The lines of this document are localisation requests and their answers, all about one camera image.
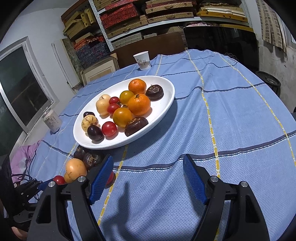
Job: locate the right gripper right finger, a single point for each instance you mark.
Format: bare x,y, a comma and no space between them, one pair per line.
211,191

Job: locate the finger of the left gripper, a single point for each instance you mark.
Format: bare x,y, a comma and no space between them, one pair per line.
44,185

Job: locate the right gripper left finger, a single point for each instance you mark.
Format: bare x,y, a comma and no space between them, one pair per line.
85,191

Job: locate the tan pepino melon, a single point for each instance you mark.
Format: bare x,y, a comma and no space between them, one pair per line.
75,168

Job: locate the dark purple plum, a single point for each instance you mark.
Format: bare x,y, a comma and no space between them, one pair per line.
88,113
95,133

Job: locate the large orange tomato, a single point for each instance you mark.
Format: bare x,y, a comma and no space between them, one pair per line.
122,116

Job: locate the large yellow pepino melon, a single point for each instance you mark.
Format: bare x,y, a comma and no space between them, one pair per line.
102,106

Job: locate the large dark water chestnut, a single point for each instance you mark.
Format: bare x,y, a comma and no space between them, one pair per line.
154,92

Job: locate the pink cloth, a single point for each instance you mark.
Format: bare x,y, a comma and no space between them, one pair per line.
21,160

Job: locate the striped pepino melon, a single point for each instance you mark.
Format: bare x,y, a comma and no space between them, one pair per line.
89,120

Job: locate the white beverage can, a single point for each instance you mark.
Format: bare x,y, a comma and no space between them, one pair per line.
52,120

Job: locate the sliding window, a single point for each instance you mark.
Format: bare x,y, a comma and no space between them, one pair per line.
25,94

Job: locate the white oval plate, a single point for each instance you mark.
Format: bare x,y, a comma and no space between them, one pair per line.
156,113

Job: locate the orange tangerine front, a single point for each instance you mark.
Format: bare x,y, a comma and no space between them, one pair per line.
139,104

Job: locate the orange tangerine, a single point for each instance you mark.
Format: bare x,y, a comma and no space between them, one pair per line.
139,104
137,86

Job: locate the yellow orange tomato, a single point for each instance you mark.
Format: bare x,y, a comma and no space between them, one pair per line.
125,96

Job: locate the orange tangerine back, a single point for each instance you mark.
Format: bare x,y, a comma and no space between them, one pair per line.
137,86

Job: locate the framed picture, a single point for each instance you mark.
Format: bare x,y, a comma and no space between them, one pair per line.
103,67

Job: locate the white paper cup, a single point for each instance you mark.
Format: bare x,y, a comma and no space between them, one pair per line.
143,60

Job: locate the brown wooden board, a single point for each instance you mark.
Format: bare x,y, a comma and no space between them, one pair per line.
166,44

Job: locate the white metal shelf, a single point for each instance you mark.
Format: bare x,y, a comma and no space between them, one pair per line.
169,20

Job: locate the hanging checked cloth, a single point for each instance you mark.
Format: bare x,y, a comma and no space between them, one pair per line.
273,29

